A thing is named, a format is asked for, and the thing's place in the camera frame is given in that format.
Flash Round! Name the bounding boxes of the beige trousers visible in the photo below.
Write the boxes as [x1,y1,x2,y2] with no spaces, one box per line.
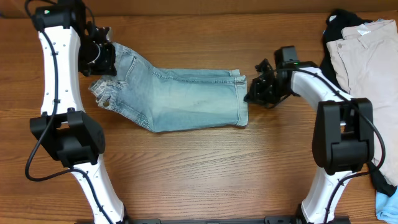
[326,20,397,185]

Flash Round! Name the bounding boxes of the black garment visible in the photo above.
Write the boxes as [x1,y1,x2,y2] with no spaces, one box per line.
[320,9,397,197]

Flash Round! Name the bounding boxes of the light blue garment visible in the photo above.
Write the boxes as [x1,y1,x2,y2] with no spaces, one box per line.
[375,190,398,224]

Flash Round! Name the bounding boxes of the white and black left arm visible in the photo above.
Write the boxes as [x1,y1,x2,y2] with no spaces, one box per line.
[29,0,130,223]

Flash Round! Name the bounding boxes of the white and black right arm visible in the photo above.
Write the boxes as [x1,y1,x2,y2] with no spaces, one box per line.
[244,60,374,224]

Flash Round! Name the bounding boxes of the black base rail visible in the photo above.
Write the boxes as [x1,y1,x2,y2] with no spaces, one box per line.
[74,215,351,224]

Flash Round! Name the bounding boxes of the light blue denim shorts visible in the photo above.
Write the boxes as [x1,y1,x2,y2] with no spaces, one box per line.
[89,43,248,133]

